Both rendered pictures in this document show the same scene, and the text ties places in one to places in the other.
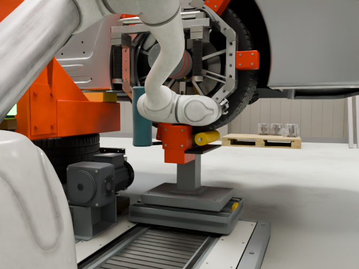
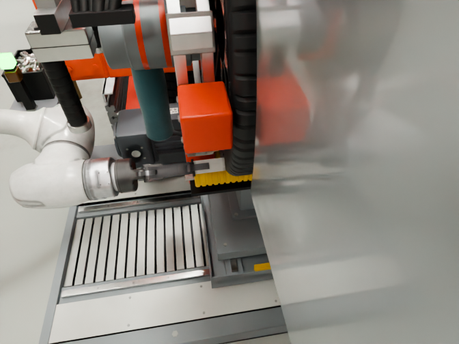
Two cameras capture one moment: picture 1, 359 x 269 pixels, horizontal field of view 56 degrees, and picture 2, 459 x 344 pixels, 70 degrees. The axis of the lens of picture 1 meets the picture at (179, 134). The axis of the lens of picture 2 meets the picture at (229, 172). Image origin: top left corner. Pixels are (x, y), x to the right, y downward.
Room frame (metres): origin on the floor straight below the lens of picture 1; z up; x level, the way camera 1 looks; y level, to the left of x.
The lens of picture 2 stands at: (1.28, -0.67, 1.16)
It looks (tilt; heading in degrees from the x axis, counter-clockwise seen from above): 46 degrees down; 61
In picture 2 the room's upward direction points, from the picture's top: 1 degrees counter-clockwise
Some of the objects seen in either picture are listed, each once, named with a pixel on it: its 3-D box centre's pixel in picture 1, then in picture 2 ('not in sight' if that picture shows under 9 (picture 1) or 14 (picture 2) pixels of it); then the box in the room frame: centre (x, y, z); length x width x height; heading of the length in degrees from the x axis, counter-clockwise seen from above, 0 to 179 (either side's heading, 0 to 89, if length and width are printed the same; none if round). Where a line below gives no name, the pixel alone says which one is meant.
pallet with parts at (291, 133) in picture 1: (262, 134); not in sight; (6.25, -1.52, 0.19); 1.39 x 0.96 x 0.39; 76
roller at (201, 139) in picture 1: (208, 137); (238, 171); (1.61, -0.14, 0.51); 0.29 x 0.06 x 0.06; 159
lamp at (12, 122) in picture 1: (8, 124); (14, 74); (1.14, 0.58, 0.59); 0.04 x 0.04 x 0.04; 69
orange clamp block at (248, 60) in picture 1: (247, 60); (203, 117); (1.45, -0.29, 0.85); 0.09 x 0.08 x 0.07; 69
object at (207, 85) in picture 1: (188, 67); not in sight; (1.70, -0.05, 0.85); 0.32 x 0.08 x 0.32; 69
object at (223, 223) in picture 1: (188, 208); (249, 215); (1.72, -0.05, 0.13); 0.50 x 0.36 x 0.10; 69
